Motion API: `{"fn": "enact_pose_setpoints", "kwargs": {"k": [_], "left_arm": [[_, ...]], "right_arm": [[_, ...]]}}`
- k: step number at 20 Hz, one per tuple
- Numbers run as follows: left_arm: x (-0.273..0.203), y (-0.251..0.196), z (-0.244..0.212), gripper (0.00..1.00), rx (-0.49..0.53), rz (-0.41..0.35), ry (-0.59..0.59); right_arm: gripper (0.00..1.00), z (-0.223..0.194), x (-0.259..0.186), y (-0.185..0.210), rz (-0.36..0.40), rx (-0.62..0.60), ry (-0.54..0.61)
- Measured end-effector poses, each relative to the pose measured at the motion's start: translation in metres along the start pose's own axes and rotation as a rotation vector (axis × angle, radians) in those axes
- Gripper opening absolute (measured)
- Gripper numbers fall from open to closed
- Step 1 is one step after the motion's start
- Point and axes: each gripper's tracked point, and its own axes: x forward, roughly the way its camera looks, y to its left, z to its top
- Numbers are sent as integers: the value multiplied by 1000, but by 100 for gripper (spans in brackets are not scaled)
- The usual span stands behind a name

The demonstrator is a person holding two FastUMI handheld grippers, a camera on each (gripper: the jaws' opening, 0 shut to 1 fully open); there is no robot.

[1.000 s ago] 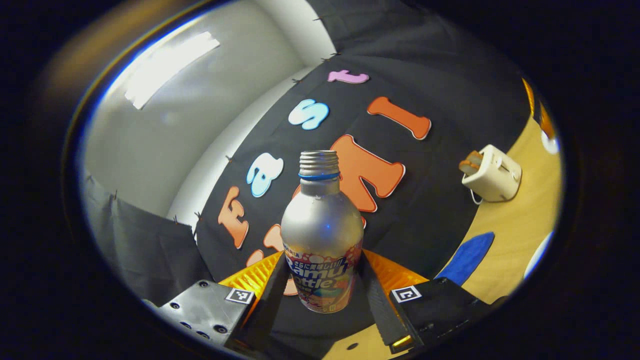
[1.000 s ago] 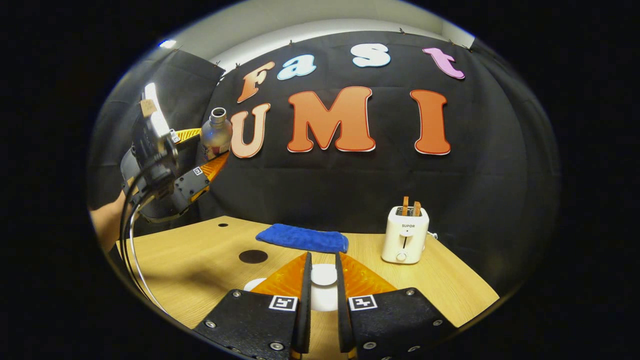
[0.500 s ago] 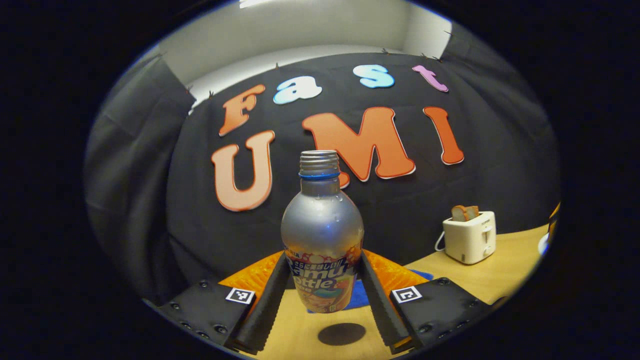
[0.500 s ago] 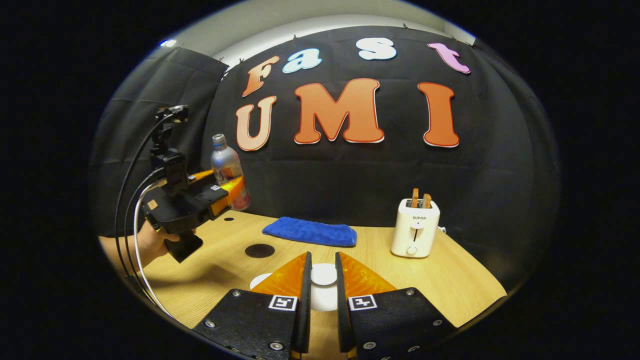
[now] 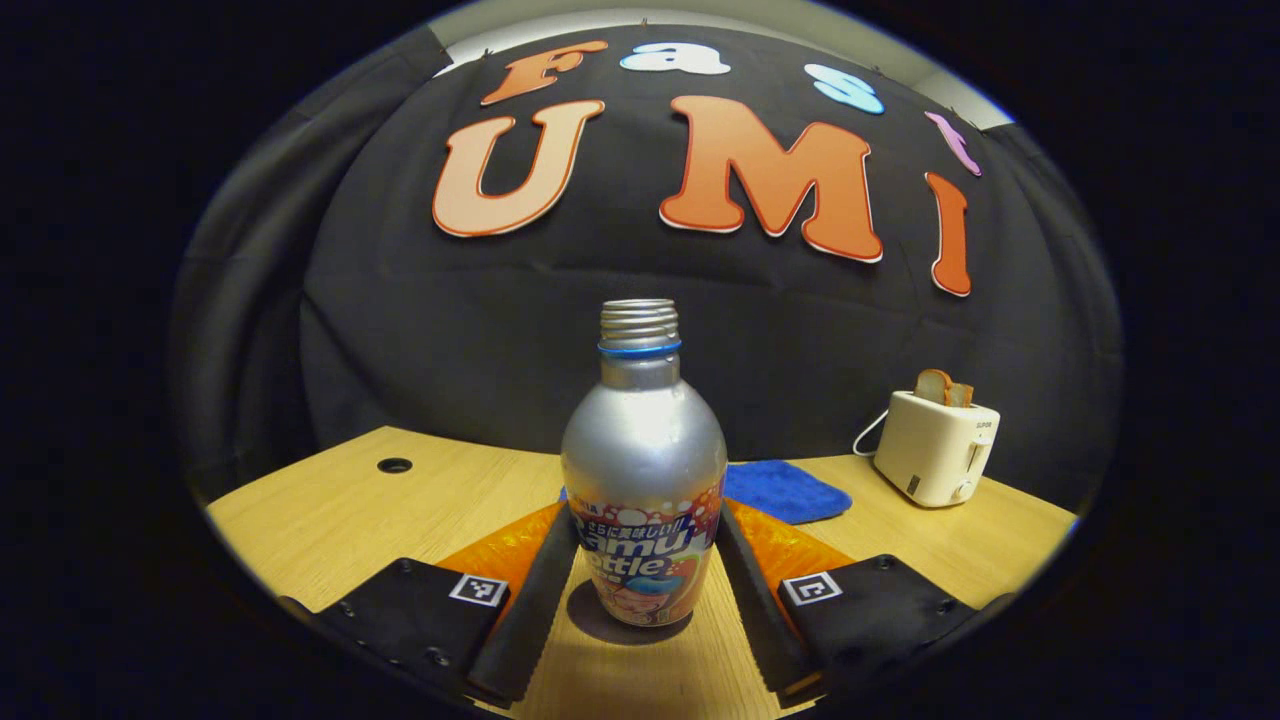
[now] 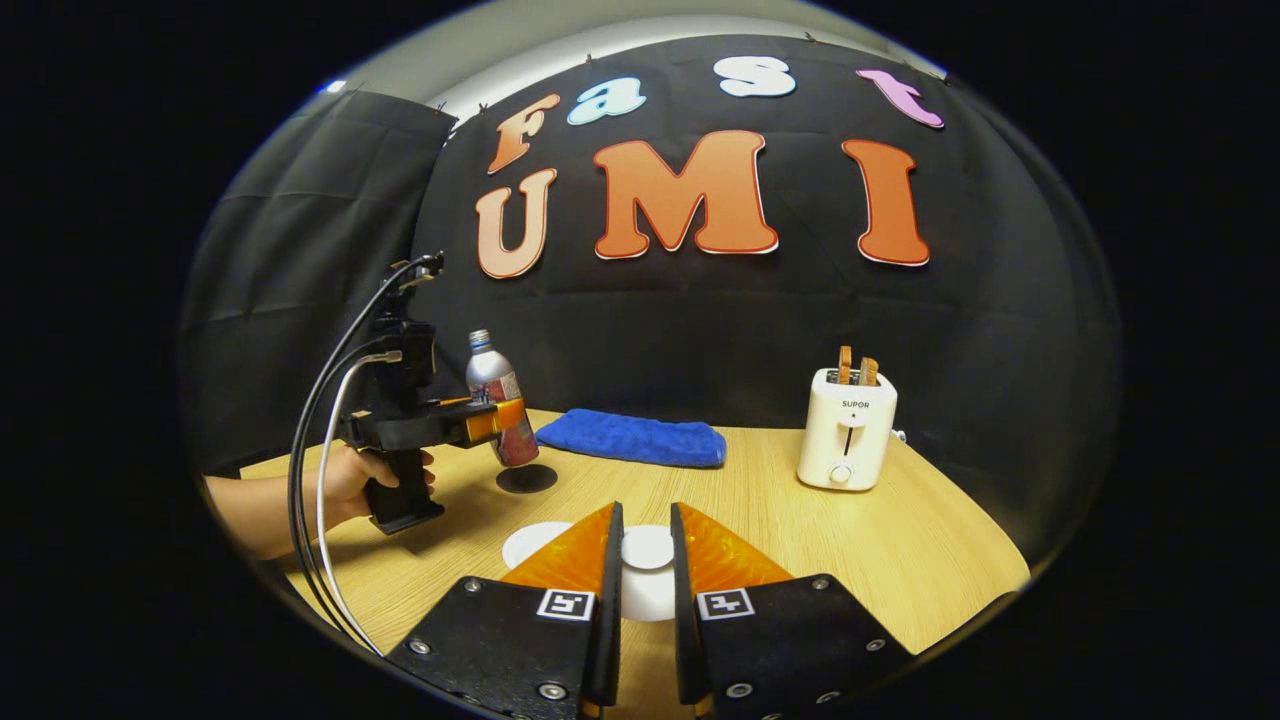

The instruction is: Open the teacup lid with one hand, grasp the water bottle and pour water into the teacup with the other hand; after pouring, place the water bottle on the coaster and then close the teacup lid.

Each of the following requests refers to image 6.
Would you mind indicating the toast slice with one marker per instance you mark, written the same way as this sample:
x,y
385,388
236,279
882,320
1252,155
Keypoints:
x,y
869,372
845,365

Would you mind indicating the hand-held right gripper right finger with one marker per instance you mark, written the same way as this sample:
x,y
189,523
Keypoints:
x,y
685,640

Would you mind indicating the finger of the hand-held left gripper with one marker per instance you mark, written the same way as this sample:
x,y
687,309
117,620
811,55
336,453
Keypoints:
x,y
495,420

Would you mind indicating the cream toaster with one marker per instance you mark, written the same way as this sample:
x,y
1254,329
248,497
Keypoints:
x,y
848,435

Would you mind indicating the dark round coaster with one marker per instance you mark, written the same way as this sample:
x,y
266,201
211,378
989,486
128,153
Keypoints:
x,y
527,479

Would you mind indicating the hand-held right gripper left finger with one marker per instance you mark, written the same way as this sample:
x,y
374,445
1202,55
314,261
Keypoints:
x,y
610,640

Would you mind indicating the silver water bottle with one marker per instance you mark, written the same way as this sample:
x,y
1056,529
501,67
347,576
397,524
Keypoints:
x,y
500,385

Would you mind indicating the blue folded towel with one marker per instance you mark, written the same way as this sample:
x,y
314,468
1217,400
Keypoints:
x,y
630,438

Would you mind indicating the white saucer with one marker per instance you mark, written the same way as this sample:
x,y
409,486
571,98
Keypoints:
x,y
530,545

